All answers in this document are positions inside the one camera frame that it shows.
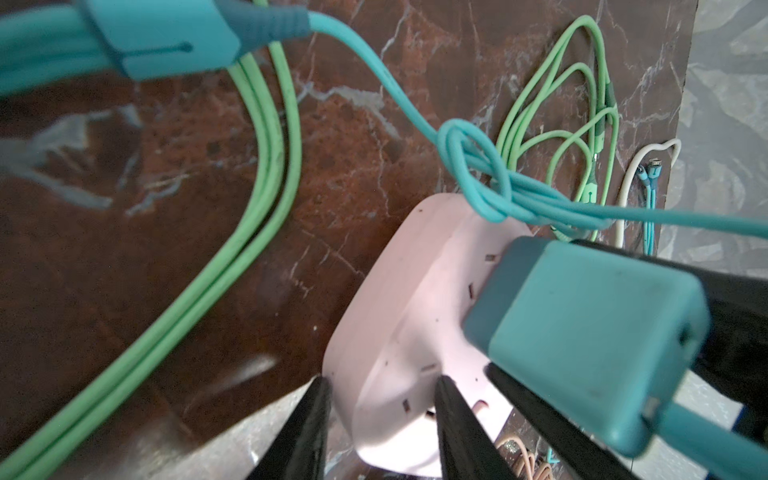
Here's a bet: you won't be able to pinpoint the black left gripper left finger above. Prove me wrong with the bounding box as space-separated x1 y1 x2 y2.
247 376 332 480

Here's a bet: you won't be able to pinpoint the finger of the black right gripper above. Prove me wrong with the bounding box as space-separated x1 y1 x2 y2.
575 240 767 408
485 363 636 480

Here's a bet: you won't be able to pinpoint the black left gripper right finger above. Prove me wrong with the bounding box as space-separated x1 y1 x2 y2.
434 375 516 480

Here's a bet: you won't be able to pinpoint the pink power strip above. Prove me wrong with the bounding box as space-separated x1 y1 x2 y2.
322 193 529 477

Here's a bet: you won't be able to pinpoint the teal chargers on pink strip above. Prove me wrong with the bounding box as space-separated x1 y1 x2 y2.
463 237 711 457

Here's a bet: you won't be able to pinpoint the pink usb cable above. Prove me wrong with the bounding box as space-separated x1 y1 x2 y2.
497 434 556 480

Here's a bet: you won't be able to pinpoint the white pink strip cord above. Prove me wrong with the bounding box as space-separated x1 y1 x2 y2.
614 139 683 248

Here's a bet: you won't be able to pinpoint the light green usb cable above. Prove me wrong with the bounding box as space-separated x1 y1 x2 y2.
0 0 303 480

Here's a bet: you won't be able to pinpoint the knotted teal usb cable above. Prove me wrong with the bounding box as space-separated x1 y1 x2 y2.
0 0 768 241

